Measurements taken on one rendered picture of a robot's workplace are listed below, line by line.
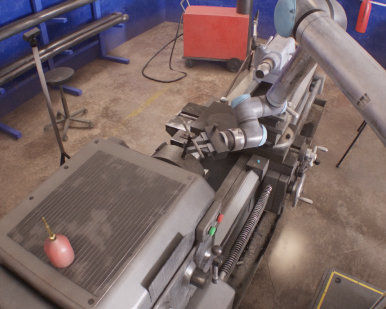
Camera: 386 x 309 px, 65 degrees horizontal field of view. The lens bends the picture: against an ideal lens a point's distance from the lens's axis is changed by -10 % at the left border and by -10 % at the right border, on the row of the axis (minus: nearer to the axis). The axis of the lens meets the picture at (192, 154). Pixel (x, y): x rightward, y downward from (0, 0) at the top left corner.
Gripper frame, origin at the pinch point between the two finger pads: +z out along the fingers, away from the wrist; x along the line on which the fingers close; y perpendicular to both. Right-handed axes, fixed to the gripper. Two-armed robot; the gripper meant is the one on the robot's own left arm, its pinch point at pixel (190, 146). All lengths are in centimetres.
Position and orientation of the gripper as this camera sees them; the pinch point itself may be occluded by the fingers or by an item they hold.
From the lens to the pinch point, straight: 126.5
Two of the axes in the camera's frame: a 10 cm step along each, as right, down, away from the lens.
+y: 2.4, -6.1, -7.5
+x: 3.8, 7.7, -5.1
